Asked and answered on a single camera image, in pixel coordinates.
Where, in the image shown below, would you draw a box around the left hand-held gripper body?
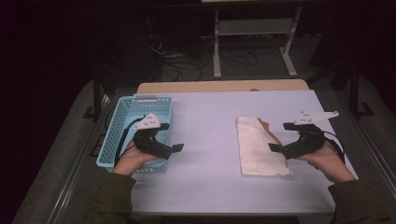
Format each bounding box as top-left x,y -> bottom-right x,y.
133,112 -> 173,161

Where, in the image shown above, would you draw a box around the person's right hand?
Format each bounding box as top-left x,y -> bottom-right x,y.
294,141 -> 356,184

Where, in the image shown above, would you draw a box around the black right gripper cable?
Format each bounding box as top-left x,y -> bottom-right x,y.
322,130 -> 347,164

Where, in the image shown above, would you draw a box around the white metal stand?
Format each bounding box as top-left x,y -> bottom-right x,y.
212,6 -> 304,79

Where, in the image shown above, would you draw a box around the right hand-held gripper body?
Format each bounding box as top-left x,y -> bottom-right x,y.
279,109 -> 340,161

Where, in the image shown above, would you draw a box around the light blue plastic basket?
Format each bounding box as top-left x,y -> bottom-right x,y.
95,94 -> 174,175

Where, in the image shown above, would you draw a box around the cream white cloth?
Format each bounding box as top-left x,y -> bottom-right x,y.
235,116 -> 294,177

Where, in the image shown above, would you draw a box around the black floor cables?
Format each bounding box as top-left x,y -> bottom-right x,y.
148,33 -> 281,82

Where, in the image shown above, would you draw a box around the black metal stand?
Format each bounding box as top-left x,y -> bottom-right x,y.
82,74 -> 110,123
305,59 -> 376,121

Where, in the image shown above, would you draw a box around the light wooden desk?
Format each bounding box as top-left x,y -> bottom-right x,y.
136,78 -> 310,94

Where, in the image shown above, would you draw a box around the person's left hand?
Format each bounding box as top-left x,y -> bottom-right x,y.
112,139 -> 160,177

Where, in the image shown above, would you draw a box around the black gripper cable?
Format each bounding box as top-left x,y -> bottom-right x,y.
322,130 -> 347,164
113,116 -> 146,168

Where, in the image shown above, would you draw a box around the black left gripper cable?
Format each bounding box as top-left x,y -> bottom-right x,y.
113,116 -> 146,168

